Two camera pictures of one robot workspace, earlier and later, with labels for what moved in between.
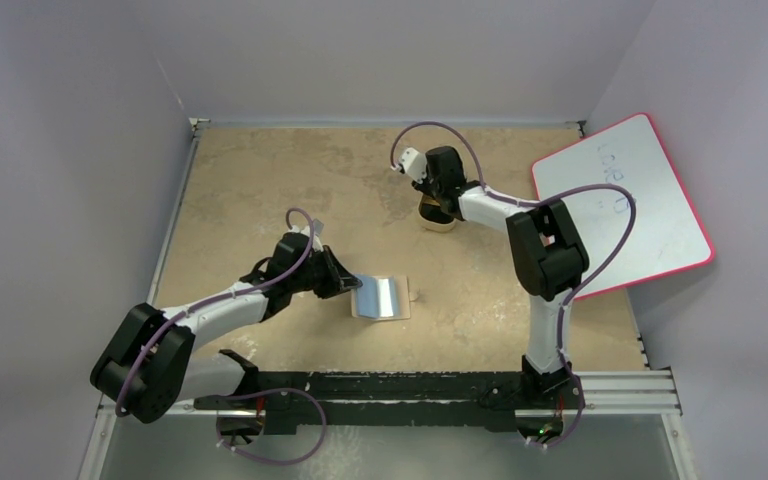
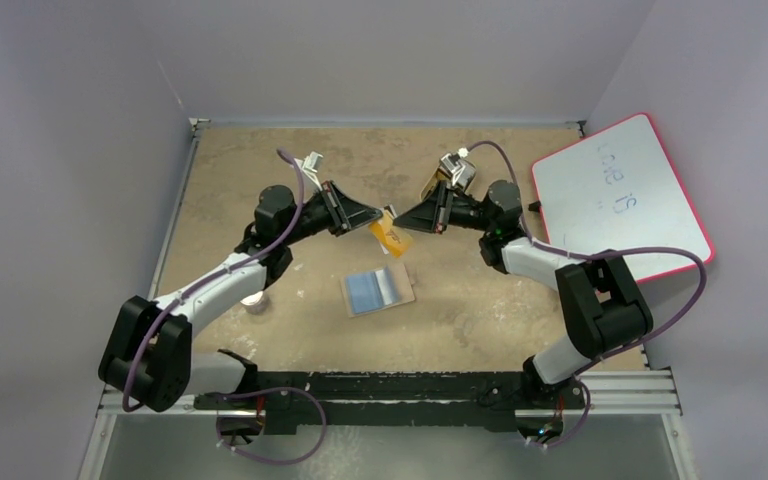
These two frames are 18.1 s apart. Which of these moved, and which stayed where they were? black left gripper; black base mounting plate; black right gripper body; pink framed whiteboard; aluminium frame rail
Moved: black right gripper body; black left gripper
Stayed: pink framed whiteboard; aluminium frame rail; black base mounting plate
